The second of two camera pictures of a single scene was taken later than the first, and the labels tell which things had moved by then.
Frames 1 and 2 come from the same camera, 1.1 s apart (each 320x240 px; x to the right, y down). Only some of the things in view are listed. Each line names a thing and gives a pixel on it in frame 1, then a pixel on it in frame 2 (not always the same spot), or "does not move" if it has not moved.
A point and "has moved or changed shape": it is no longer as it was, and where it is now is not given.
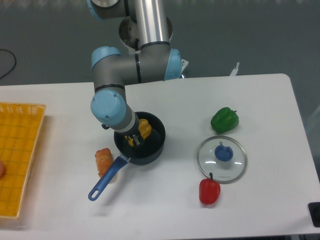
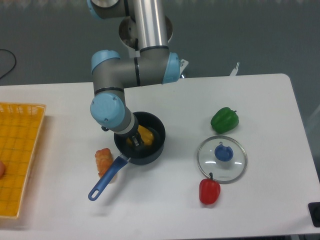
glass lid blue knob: [223, 156] does not move
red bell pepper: [209, 190] does not move
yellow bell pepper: [144, 128] has moved or changed shape
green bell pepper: [224, 120] does not move
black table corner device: [314, 208] does not move
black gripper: [135, 130] -> [121, 139]
